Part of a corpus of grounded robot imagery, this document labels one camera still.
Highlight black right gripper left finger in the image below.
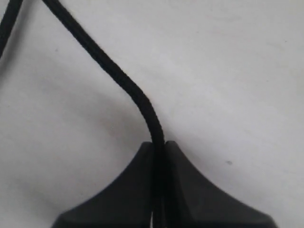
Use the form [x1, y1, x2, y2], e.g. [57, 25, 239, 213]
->
[53, 142, 154, 228]

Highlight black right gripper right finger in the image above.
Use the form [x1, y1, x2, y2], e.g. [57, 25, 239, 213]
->
[164, 141, 277, 228]

